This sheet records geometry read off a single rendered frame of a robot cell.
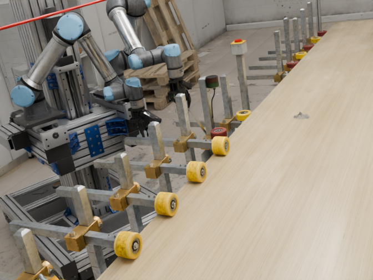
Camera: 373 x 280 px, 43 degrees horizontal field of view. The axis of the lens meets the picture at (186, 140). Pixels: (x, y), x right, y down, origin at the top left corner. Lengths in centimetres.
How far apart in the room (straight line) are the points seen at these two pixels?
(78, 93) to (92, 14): 347
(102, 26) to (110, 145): 368
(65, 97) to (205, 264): 166
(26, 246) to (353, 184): 109
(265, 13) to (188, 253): 899
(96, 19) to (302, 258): 525
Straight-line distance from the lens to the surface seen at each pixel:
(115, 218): 319
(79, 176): 306
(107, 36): 649
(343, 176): 183
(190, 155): 220
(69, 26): 239
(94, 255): 168
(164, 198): 165
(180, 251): 150
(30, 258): 144
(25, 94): 250
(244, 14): 1038
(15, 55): 485
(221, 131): 233
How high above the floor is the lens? 175
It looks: 21 degrees down
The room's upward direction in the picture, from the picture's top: 10 degrees counter-clockwise
